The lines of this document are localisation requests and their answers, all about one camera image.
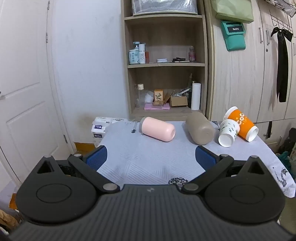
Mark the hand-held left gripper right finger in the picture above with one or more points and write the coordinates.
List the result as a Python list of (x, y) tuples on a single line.
[(204, 158)]

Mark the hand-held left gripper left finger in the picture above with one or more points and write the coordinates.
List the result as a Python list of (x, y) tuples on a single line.
[(97, 158)]

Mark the pink cup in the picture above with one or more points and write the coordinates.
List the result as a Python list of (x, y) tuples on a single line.
[(157, 128)]

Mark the taupe cup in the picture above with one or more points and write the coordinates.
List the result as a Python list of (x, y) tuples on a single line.
[(200, 129)]

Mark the white patterned paper cup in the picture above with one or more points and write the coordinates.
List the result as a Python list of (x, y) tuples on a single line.
[(227, 134)]

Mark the orange paper cup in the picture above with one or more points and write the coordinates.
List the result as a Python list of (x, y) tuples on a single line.
[(244, 126)]

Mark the white small cup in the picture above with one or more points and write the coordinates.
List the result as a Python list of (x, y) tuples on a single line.
[(149, 97)]

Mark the wooden board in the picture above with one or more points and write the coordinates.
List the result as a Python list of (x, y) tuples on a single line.
[(84, 147)]

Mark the white tissue pack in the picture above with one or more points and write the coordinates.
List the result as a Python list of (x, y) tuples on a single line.
[(99, 131), (119, 120), (103, 120)]

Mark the grey printed tablecloth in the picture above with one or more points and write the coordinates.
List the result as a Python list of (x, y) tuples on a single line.
[(148, 157)]

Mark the white paper roll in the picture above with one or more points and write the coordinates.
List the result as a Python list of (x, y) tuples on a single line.
[(195, 97)]

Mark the open cardboard box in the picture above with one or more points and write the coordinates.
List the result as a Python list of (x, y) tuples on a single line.
[(178, 101)]

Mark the dark slim bottle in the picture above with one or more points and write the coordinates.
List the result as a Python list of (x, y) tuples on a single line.
[(190, 88)]

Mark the pink sponge pad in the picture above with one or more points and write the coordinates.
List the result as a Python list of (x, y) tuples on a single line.
[(155, 106)]

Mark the glass bottle with cork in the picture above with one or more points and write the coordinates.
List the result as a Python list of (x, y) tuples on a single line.
[(139, 97)]

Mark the floral small box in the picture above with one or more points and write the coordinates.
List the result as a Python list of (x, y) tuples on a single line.
[(158, 96)]

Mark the light wooden wardrobe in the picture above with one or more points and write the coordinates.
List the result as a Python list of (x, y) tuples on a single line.
[(233, 81)]

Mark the dark clothes pile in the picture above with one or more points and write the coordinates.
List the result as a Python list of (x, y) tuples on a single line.
[(288, 148)]

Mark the white door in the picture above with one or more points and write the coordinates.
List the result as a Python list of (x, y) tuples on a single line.
[(23, 92)]

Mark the black flat items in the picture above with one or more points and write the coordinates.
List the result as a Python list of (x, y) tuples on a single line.
[(180, 59)]

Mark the pink small bottle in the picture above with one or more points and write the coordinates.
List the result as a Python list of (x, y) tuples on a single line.
[(192, 55)]

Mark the white flat case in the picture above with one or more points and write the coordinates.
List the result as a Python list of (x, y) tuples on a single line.
[(162, 60)]

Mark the pale blue pump jar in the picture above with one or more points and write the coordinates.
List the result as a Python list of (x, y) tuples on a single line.
[(133, 56)]

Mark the white tall bottle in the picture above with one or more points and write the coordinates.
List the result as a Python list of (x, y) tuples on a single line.
[(141, 55)]

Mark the teal pouch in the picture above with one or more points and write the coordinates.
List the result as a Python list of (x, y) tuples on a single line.
[(233, 39)]

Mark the black ribbon bow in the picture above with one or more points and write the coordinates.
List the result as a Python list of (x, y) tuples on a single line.
[(282, 60)]

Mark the wooden shelf unit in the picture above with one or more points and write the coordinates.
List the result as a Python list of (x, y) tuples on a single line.
[(166, 37)]

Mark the green bag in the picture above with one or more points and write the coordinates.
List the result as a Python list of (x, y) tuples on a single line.
[(233, 9)]

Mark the silver storage bag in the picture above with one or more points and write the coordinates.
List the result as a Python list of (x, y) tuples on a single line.
[(164, 7)]

